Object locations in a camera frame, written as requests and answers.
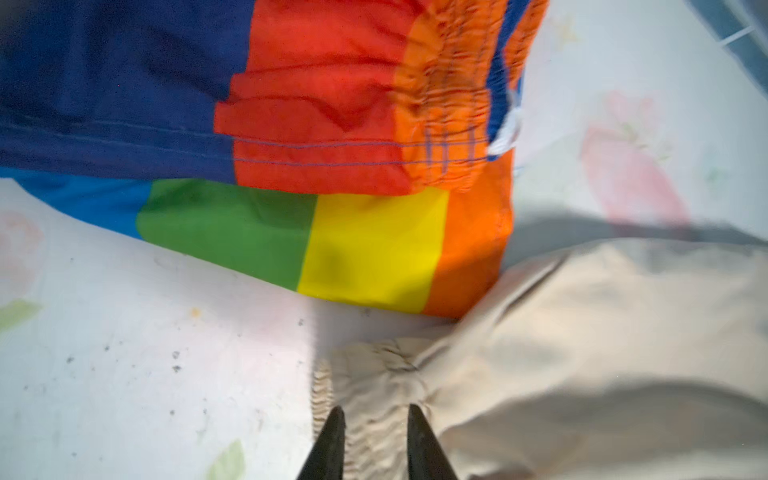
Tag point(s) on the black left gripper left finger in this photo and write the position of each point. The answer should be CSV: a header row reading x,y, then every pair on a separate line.
x,y
326,458

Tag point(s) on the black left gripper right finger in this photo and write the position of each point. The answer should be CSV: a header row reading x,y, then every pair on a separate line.
x,y
425,456

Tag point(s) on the beige shorts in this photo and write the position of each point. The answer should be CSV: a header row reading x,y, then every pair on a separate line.
x,y
620,359

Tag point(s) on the rainbow striped shorts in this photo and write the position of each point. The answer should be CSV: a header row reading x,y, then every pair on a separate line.
x,y
352,151

